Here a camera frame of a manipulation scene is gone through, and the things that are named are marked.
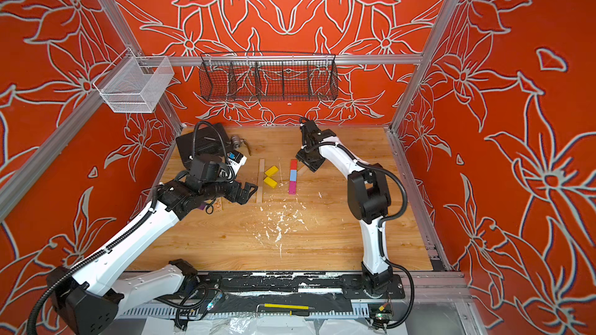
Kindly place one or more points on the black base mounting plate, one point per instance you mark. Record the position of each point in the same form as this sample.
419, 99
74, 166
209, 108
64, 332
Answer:
345, 284

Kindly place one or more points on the magenta block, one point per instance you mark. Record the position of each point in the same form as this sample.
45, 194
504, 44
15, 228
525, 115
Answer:
292, 188

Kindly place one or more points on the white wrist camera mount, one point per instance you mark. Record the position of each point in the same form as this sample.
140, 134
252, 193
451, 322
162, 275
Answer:
236, 160

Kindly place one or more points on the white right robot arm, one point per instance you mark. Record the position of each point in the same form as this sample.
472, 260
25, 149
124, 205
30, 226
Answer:
375, 196

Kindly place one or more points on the white wire basket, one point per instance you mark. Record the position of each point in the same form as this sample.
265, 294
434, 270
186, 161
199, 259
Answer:
134, 84

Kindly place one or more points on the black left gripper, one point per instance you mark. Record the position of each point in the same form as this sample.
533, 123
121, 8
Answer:
235, 195

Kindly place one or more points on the black plastic tool case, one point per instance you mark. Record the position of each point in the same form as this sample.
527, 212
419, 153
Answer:
206, 141

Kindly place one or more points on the black wire basket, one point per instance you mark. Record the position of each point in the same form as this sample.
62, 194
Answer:
273, 77

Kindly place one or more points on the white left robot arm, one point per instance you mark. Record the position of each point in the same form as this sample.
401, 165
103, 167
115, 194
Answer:
91, 294

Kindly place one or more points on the metal ball valve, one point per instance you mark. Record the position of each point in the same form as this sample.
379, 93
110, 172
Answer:
238, 142

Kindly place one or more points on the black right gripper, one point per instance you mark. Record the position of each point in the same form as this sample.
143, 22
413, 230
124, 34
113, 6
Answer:
306, 150

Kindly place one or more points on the yellow block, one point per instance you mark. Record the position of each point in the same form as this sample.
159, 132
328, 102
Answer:
270, 182
271, 171

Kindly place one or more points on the pale wooden block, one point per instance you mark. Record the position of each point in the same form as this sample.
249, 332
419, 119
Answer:
302, 171

